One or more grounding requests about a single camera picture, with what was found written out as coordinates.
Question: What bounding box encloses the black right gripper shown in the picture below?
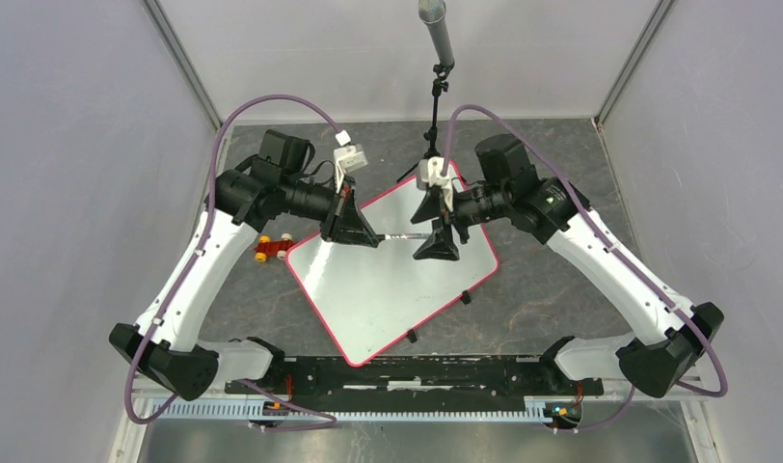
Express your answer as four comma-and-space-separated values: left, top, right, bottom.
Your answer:
412, 181, 512, 261

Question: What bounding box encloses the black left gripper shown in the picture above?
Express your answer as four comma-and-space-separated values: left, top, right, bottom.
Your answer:
280, 173, 378, 246

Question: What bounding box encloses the black white whiteboard marker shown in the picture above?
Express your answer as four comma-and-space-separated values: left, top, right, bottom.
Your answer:
376, 232, 430, 241

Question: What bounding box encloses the pink framed whiteboard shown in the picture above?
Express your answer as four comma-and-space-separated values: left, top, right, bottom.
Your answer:
283, 159, 501, 368

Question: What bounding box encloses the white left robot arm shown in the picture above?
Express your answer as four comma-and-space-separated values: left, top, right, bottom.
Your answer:
109, 129, 383, 400

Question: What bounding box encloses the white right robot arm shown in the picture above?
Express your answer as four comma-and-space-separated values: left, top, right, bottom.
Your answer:
411, 134, 724, 398

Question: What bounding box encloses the red yellow toy car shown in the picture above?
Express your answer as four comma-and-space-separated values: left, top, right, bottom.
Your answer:
254, 233, 296, 262

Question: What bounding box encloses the black tripod stand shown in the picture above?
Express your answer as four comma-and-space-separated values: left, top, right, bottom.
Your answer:
421, 64, 454, 159

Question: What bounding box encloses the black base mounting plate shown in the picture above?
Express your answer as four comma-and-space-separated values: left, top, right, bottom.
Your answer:
256, 355, 605, 413

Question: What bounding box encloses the silver microphone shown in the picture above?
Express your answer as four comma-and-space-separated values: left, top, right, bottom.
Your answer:
418, 0, 455, 69

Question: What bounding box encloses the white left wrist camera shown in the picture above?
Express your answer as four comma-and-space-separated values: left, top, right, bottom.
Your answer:
333, 130, 368, 192

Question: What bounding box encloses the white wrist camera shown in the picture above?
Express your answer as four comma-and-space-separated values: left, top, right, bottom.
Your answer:
333, 130, 368, 192
415, 156, 455, 212

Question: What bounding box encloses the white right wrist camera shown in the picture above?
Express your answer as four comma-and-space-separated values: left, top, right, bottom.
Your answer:
415, 156, 455, 212

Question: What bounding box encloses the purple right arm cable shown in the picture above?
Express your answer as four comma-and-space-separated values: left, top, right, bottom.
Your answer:
440, 104, 730, 436

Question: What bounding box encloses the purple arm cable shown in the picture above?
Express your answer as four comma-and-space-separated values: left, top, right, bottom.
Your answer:
440, 104, 730, 436
123, 94, 341, 432

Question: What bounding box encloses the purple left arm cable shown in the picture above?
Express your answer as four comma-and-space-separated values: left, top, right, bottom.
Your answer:
123, 94, 341, 432

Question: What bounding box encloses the white toothed cable rail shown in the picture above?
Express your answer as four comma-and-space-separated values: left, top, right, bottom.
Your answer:
150, 396, 580, 424

